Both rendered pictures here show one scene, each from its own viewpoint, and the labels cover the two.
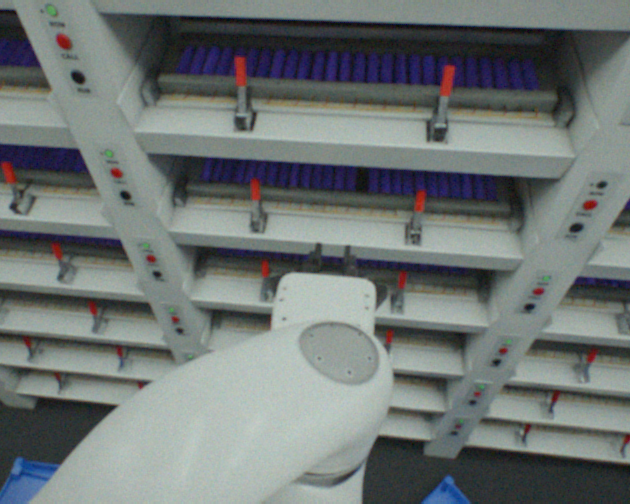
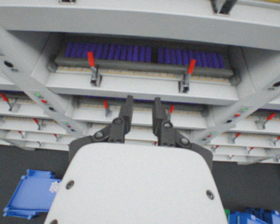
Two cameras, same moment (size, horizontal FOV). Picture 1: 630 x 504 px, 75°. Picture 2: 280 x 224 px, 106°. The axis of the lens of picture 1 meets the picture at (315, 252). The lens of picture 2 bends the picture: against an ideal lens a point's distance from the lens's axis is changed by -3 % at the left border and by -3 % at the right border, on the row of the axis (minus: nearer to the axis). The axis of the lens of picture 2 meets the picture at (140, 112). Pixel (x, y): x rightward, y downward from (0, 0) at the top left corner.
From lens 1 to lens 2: 0.36 m
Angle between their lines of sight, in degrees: 11
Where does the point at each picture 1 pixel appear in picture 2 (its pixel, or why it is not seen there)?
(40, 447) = (37, 163)
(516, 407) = not seen: hidden behind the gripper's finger
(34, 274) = (1, 108)
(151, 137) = not seen: outside the picture
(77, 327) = (33, 127)
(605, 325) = (251, 126)
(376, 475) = not seen: hidden behind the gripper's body
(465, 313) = (197, 122)
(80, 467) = not seen: outside the picture
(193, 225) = (60, 82)
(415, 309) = (175, 121)
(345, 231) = (146, 85)
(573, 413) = (221, 150)
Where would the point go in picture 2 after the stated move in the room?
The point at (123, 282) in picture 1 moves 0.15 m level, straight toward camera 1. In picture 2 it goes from (41, 111) to (50, 136)
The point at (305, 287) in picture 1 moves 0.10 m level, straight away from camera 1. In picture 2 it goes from (105, 183) to (112, 74)
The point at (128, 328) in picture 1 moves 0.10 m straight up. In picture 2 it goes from (54, 127) to (43, 119)
